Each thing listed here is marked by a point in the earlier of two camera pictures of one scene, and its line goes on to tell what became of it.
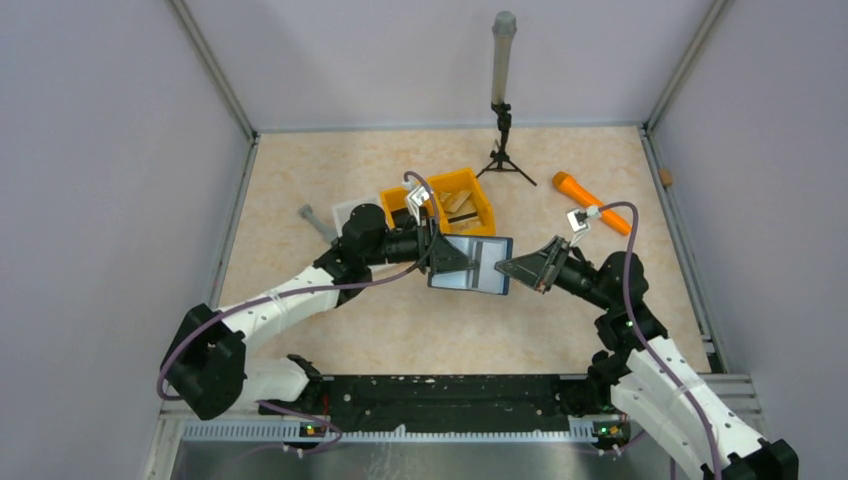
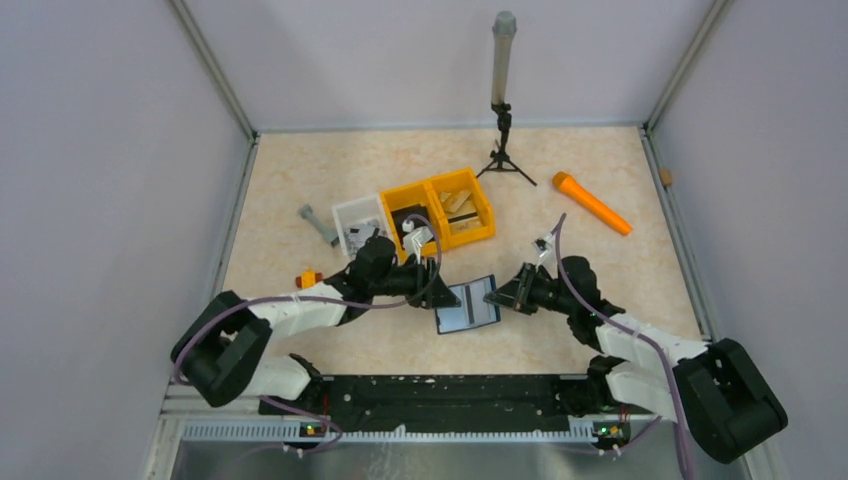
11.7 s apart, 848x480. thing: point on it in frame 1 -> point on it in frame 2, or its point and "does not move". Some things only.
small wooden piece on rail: x=666 y=176 does not move
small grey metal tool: x=306 y=212 does not move
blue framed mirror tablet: x=486 y=252 -> x=473 y=311
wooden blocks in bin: x=461 y=209 does not move
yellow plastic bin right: x=464 y=180 does not move
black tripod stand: x=500 y=158 does not move
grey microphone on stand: x=504 y=28 does not move
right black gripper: x=534 y=268 -> x=516 y=294
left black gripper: x=443 y=254 -> x=424 y=280
